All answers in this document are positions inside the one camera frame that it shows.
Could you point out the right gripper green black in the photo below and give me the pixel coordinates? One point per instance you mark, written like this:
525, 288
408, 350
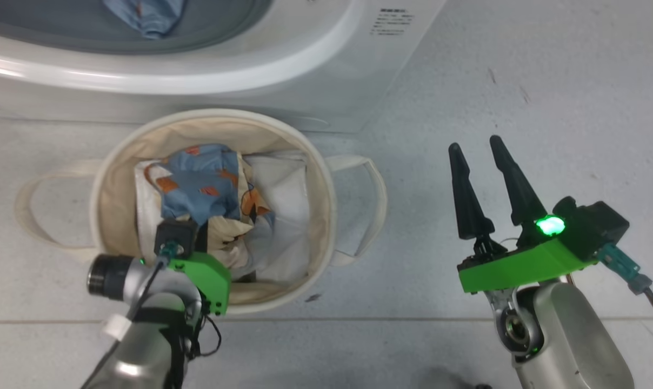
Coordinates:
521, 267

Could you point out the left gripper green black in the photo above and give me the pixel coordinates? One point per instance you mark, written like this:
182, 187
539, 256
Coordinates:
210, 278

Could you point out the cream blue printed garment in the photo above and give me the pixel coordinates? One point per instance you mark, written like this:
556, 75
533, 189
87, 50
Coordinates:
202, 183

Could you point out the light blue printed garment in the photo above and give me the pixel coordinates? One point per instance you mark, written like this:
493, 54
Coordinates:
148, 19

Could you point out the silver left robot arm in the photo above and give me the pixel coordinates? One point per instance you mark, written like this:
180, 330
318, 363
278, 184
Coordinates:
137, 351

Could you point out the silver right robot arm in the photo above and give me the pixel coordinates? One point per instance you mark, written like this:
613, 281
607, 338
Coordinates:
570, 335

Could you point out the cream fabric laundry basket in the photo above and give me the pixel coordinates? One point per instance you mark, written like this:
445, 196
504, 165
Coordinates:
121, 205

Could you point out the white front-load washing machine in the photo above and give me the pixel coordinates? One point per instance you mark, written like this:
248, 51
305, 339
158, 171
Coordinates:
251, 70

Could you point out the grey rubber door gasket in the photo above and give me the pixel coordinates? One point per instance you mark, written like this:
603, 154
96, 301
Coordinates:
213, 38

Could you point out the white cloth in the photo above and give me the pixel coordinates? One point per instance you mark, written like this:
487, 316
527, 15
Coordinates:
283, 227

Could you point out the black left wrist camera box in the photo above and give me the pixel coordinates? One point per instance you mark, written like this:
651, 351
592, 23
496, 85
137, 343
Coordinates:
175, 235

